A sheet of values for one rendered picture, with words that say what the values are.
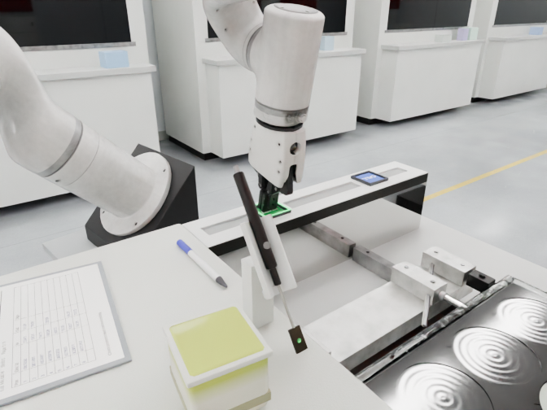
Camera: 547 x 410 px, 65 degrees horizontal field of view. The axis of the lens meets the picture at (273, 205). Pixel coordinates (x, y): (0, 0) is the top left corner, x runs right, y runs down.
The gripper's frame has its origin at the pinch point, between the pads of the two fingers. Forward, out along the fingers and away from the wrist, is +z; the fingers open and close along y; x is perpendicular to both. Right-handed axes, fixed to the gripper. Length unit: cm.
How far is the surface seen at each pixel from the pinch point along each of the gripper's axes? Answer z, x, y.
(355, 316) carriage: 5.2, 1.0, -24.8
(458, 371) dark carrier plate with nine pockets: 0.1, 0.0, -39.8
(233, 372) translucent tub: -11.0, 27.6, -32.0
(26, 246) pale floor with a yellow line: 139, 29, 181
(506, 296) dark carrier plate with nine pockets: 0.8, -18.7, -35.8
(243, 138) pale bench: 127, -156, 235
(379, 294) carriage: 5.5, -6.1, -23.3
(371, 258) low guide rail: 10.8, -17.0, -13.0
